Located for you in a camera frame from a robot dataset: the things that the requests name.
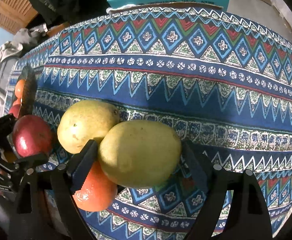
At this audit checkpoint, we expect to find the blue patterned tablecloth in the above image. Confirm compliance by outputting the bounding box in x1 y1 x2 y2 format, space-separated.
5 6 292 237

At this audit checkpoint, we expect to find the small orange on plate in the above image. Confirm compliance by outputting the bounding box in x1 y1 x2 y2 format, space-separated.
12 98 21 106

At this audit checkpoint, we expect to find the wooden louvered cabinet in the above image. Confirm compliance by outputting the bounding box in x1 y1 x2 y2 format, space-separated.
0 0 38 34

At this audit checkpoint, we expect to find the grey clothes pile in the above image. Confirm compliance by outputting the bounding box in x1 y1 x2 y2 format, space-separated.
0 23 48 117

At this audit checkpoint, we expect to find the dark patterned plate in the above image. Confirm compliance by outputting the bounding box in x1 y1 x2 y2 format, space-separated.
17 64 37 118

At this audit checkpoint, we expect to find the yellow-green pear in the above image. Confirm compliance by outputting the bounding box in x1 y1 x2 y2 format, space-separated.
98 120 182 188

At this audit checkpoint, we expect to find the yellow pear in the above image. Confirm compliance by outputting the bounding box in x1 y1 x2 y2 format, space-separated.
57 100 119 154

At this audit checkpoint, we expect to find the large orange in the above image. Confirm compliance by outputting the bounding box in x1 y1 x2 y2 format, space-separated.
73 160 117 212

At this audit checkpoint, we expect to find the dark red apple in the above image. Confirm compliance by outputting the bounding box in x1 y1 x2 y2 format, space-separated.
8 104 21 118

